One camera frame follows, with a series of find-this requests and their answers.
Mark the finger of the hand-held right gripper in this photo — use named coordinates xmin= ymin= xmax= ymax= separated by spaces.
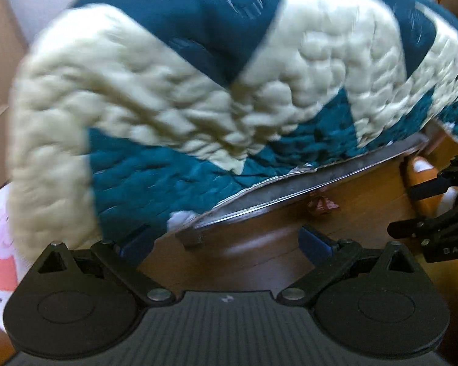
xmin=387 ymin=213 xmax=445 ymax=239
xmin=408 ymin=171 xmax=458 ymax=201

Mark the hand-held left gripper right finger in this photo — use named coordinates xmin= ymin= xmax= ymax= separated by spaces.
xmin=278 ymin=224 xmax=420 ymax=306

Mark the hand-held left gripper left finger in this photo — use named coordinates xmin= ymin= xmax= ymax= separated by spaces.
xmin=38 ymin=229 xmax=175 ymax=306

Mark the small red wrapper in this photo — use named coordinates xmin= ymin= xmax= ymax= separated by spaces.
xmin=308 ymin=194 xmax=341 ymax=217

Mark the orange and white plush toy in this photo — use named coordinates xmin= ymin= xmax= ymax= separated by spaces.
xmin=404 ymin=156 xmax=458 ymax=219

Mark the round white cartoon mat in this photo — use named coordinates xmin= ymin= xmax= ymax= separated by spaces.
xmin=0 ymin=183 xmax=28 ymax=333

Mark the teal and cream quilt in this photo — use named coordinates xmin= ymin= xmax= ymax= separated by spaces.
xmin=8 ymin=0 xmax=458 ymax=264

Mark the metal bed frame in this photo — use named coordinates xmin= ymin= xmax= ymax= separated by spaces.
xmin=173 ymin=133 xmax=431 ymax=251

